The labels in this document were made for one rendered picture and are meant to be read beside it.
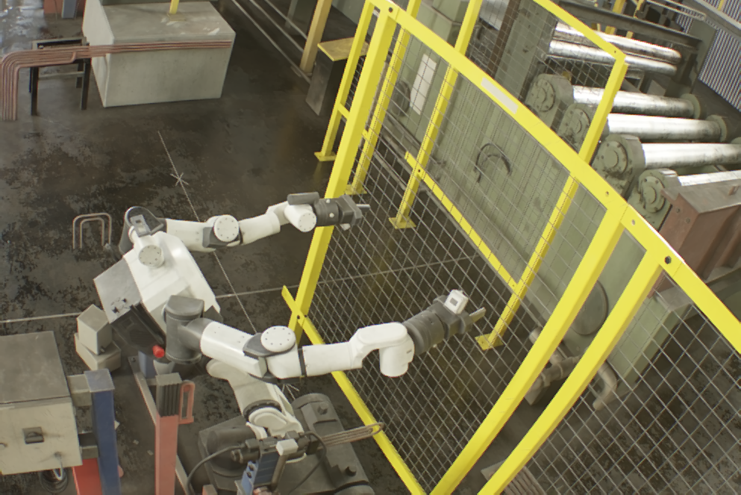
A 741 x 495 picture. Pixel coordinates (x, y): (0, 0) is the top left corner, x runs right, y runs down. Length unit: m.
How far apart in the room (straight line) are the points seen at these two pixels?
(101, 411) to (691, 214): 2.73
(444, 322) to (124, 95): 3.86
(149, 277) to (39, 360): 0.46
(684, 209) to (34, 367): 2.90
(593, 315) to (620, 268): 0.33
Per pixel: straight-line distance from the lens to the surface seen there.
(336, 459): 2.86
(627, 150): 3.79
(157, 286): 1.83
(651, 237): 1.59
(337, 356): 1.59
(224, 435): 2.62
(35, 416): 1.95
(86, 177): 4.39
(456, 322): 1.68
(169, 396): 2.04
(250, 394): 2.34
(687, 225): 3.39
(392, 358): 1.61
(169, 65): 5.14
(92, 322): 3.04
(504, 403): 2.06
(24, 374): 1.98
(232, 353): 1.63
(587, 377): 1.81
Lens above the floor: 2.50
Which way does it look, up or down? 34 degrees down
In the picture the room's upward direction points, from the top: 18 degrees clockwise
